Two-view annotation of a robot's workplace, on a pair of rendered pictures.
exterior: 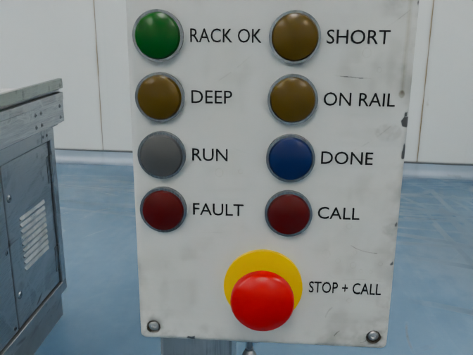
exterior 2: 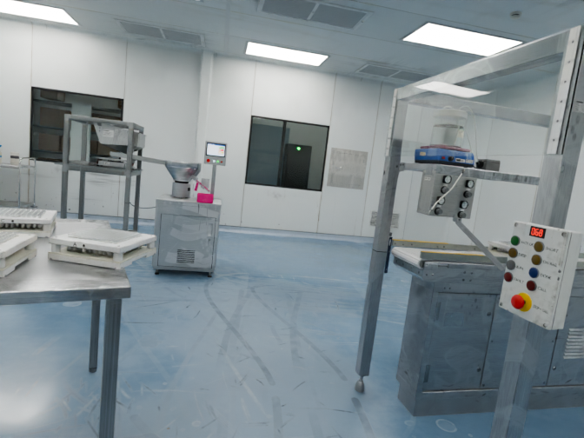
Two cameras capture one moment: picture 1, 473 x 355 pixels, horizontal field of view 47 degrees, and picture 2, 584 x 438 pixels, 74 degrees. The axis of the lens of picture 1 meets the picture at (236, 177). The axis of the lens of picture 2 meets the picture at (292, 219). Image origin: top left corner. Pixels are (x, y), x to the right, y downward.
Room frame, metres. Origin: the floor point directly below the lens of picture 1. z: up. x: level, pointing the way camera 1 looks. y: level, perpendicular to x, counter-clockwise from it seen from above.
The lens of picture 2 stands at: (-0.64, -0.79, 1.19)
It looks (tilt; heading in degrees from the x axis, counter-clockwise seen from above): 7 degrees down; 71
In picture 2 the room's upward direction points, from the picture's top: 6 degrees clockwise
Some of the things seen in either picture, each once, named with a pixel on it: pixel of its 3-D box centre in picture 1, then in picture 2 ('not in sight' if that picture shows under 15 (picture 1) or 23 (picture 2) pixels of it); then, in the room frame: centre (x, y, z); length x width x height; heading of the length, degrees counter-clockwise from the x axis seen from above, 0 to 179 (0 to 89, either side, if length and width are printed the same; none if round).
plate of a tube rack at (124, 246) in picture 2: not in sight; (107, 239); (-0.81, 0.65, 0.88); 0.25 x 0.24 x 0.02; 65
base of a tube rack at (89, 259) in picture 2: not in sight; (106, 252); (-0.81, 0.65, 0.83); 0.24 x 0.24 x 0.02; 65
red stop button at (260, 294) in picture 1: (262, 290); (521, 301); (0.32, -0.02, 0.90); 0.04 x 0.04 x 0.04; 86
